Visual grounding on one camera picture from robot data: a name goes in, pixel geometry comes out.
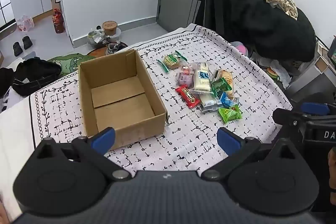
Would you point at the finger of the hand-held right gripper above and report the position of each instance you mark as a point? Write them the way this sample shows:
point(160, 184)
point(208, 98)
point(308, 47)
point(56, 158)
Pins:
point(315, 108)
point(284, 116)

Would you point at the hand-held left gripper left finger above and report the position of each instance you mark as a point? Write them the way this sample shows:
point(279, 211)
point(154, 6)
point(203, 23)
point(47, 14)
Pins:
point(103, 139)

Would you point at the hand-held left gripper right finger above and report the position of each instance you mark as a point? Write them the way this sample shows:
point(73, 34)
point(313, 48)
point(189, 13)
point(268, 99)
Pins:
point(227, 140)

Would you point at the bright green snack packet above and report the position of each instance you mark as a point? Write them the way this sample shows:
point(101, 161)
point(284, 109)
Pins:
point(230, 113)

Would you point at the brown cardboard box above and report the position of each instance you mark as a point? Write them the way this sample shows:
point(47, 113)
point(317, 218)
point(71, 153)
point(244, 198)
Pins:
point(136, 132)

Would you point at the small blue snack packet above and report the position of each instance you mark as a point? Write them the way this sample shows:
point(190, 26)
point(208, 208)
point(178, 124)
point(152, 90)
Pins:
point(226, 100)

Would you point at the clear packet of white bread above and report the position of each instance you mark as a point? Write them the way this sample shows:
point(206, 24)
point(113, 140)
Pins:
point(208, 102)

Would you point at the dark green snack packet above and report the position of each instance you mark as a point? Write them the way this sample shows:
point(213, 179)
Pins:
point(220, 86)

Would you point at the red snack packet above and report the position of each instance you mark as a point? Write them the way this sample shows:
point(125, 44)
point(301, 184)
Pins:
point(187, 96)

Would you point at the brown bread packet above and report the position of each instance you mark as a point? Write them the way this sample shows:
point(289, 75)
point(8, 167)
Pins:
point(227, 77)

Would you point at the white bread packet blue label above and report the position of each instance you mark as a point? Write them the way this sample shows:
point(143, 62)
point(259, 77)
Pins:
point(202, 79)

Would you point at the pink purple snack packet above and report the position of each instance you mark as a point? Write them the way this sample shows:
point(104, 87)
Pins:
point(183, 79)

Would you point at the green round cake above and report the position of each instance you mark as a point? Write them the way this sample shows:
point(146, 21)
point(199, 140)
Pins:
point(172, 61)

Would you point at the person's right hand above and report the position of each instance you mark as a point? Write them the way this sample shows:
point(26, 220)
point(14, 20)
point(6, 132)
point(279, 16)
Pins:
point(332, 161)

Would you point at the white black patterned cloth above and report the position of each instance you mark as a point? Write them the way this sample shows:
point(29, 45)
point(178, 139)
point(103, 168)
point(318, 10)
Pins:
point(199, 134)

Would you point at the grey storage case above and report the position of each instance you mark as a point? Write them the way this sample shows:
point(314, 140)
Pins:
point(309, 78)

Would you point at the white plastic bag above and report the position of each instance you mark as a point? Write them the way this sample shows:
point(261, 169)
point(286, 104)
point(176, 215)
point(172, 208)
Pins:
point(282, 73)

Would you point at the round green orange toy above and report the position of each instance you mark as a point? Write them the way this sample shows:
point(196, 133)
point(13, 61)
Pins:
point(273, 74)

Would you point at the pink plush toy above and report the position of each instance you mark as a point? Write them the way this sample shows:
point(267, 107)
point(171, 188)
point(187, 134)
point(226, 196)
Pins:
point(242, 48)

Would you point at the green frog mat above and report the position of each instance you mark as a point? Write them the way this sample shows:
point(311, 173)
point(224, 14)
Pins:
point(68, 64)

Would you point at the brown round mat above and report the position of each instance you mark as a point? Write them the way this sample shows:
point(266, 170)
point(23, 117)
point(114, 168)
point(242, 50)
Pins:
point(97, 53)

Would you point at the large black coat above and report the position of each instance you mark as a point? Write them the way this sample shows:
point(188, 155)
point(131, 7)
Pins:
point(273, 27)

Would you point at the white bed sheet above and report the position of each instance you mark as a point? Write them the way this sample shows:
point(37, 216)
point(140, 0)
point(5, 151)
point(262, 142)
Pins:
point(13, 140)

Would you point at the grey sneakers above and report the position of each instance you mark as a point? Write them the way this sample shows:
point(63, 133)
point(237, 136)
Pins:
point(115, 47)

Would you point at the black bag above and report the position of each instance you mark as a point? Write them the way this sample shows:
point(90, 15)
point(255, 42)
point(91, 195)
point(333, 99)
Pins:
point(36, 74)

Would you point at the clear bag of rubbish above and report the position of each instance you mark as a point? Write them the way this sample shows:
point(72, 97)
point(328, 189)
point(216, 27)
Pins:
point(95, 37)

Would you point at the clear plastic container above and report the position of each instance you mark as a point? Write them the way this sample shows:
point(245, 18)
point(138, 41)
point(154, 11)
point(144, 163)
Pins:
point(117, 35)

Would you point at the brown paper tub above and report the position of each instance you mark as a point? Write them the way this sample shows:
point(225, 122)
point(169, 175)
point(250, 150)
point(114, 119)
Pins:
point(109, 27)

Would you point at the black garment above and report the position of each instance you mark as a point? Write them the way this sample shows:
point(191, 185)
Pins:
point(5, 81)

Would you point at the black slipper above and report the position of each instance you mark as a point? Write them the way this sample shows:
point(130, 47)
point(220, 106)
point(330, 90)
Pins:
point(27, 43)
point(17, 48)

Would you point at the red oil bottle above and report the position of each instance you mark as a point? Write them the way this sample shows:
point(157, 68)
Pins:
point(58, 22)

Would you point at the pink plastic bag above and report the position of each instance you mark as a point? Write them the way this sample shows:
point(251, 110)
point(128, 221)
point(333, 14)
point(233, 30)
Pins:
point(25, 23)

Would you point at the tall narrow cardboard box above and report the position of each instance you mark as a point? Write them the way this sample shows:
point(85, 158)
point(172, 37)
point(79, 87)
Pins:
point(55, 7)

